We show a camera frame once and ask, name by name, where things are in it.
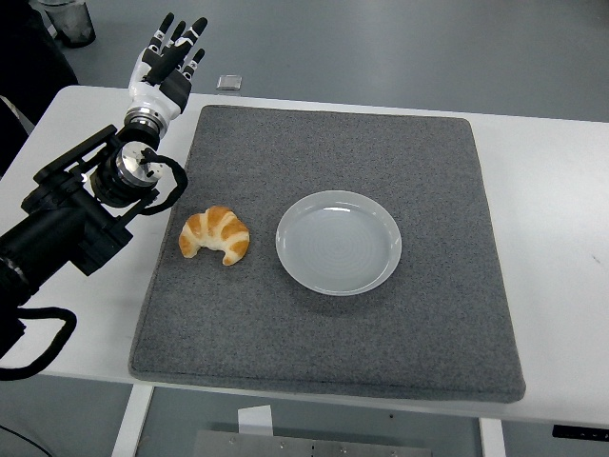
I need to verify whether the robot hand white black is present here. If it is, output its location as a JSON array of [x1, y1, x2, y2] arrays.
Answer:
[[127, 12, 209, 121]]

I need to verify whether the croissant bread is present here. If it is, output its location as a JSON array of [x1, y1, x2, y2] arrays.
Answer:
[[178, 205, 251, 267]]

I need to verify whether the light grey round plate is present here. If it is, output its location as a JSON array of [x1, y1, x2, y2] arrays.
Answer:
[[275, 189, 403, 298]]

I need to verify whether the black mesh waste bin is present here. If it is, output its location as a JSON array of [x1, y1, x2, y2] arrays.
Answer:
[[37, 0, 98, 50]]

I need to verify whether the black chair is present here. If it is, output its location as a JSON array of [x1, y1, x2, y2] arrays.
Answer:
[[0, 0, 79, 178]]

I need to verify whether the grey felt mat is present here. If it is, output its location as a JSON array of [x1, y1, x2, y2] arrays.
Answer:
[[128, 104, 527, 406]]

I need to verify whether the white table leg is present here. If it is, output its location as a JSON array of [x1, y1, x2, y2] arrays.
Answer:
[[478, 416, 507, 457], [109, 384, 156, 457]]

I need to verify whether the black table control panel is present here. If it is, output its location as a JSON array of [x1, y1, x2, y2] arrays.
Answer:
[[551, 423, 609, 442]]

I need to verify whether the thin black floor cable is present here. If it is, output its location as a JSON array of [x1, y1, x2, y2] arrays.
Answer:
[[0, 420, 51, 457]]

